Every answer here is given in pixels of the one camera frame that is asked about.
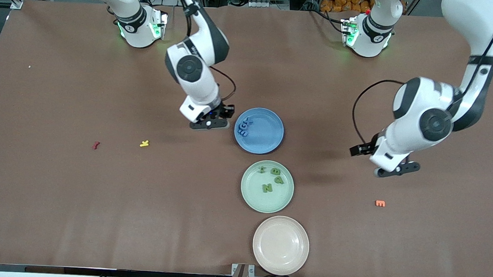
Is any long white power strip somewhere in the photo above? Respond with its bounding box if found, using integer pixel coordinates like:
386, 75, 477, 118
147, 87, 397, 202
228, 0, 289, 9

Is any green plate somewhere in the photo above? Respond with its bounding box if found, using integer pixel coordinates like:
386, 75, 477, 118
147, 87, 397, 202
239, 159, 296, 215

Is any orange net bag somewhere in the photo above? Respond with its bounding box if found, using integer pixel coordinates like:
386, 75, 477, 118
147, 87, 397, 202
320, 0, 375, 15

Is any brown table cover sheet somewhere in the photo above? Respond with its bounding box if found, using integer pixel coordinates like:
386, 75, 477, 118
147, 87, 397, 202
0, 0, 493, 277

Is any blue plate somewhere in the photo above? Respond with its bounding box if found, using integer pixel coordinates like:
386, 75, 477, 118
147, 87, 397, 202
233, 106, 286, 156

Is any pink plate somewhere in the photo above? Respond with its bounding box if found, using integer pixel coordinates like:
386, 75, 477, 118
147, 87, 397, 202
251, 214, 311, 277

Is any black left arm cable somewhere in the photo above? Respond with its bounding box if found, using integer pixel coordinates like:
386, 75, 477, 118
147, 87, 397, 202
350, 0, 493, 155

